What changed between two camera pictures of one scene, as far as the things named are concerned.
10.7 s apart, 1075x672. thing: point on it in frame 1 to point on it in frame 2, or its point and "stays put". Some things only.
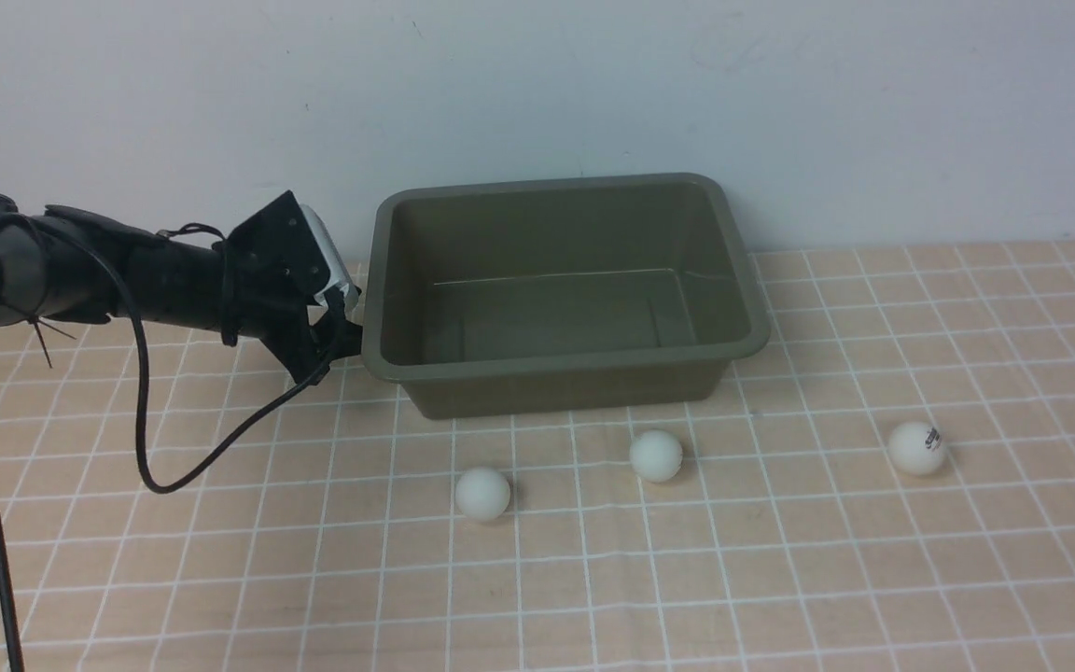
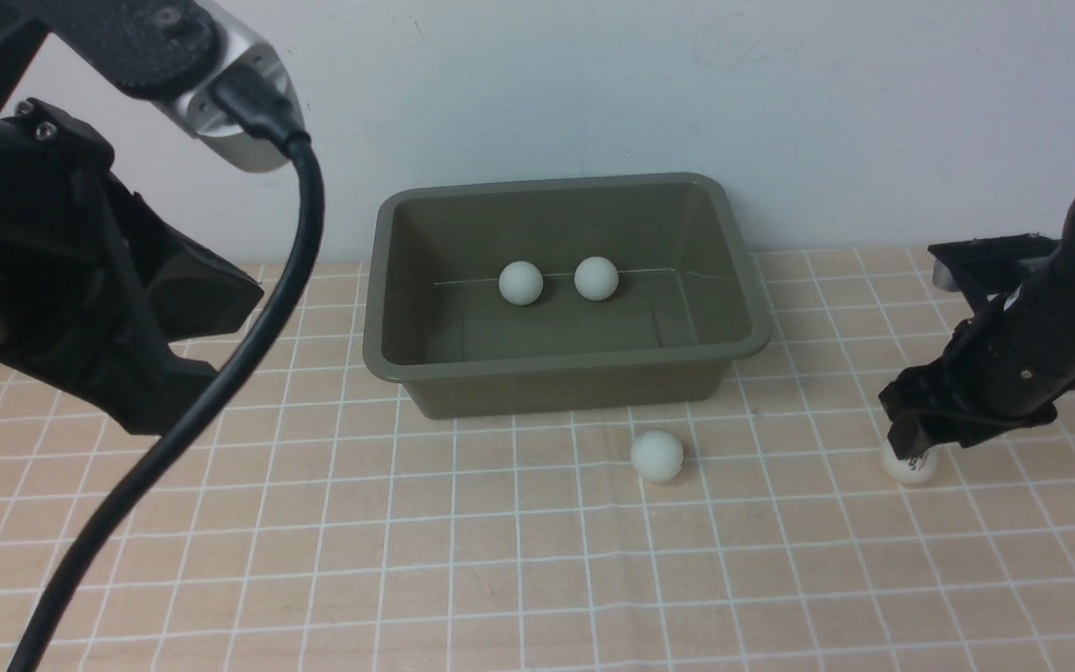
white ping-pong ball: [482, 494] to [596, 278]
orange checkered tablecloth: [928, 465] stays put
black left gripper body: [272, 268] to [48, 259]
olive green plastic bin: [523, 298] stays put
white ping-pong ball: [656, 455] stays put
